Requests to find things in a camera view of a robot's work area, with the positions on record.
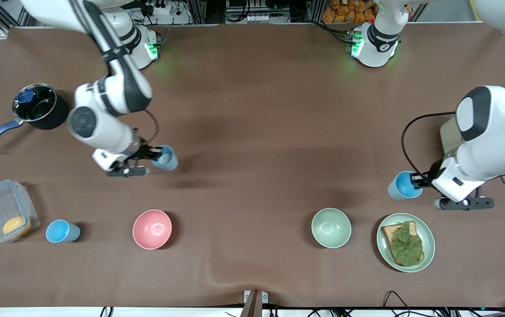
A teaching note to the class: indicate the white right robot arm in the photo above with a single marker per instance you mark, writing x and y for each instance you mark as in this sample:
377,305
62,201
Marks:
120,92

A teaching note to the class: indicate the pale green plate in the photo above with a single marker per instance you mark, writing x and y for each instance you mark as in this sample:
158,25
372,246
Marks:
428,240

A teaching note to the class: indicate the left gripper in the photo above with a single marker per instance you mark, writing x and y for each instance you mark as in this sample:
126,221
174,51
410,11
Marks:
432,175

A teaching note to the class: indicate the metal table clamp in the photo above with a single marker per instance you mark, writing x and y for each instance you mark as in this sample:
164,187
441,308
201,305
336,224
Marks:
254,301

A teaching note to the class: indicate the glass pot lid blue knob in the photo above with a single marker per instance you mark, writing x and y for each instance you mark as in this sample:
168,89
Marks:
36,105

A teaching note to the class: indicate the white power strip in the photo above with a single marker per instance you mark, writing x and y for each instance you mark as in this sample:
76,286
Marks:
160,8

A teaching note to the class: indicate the slice of brown bread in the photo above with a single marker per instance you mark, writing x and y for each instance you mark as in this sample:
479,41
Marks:
388,235

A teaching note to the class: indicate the blue plastic cup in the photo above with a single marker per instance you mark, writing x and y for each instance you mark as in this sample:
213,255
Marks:
168,162
61,232
401,186

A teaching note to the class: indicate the bag of orange snacks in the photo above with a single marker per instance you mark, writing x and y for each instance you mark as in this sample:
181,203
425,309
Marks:
349,11

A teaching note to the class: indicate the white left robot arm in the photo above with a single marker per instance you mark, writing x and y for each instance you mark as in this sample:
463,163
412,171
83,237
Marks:
490,127

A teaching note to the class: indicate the green lettuce leaf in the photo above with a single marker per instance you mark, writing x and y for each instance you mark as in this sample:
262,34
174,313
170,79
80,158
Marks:
406,246

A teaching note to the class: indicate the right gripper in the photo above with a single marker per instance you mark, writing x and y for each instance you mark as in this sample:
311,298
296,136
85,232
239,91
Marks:
145,152

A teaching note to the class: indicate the pale green bowl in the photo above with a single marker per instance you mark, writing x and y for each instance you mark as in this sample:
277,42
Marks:
331,228

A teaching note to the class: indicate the pink bowl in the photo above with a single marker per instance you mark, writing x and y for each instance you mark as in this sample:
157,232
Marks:
151,230

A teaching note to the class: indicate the yellow round fruit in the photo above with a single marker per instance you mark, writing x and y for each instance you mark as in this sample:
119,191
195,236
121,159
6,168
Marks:
16,226

